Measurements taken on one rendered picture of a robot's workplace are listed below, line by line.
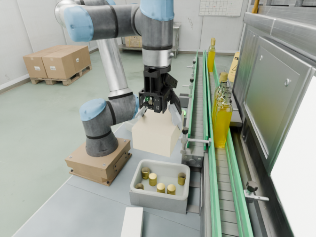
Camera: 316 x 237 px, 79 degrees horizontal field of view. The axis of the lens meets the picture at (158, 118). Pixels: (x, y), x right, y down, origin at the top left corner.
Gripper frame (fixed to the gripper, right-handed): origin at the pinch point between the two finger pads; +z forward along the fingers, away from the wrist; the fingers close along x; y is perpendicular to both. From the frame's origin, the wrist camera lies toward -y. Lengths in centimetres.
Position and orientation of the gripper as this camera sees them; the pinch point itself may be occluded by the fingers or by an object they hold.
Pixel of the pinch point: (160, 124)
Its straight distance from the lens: 61.9
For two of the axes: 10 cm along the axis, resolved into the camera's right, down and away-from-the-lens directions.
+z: 0.0, 8.5, 5.3
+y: -3.5, 4.9, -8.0
